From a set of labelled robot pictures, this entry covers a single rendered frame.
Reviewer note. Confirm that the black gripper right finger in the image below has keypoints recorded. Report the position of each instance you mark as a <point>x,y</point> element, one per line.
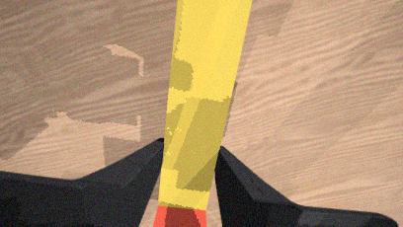
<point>245,200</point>

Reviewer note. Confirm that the yellow bar with red cube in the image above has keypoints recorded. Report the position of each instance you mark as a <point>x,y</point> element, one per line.
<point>208,40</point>

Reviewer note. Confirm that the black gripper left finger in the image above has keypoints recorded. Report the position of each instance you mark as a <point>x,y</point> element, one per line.
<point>115,196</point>

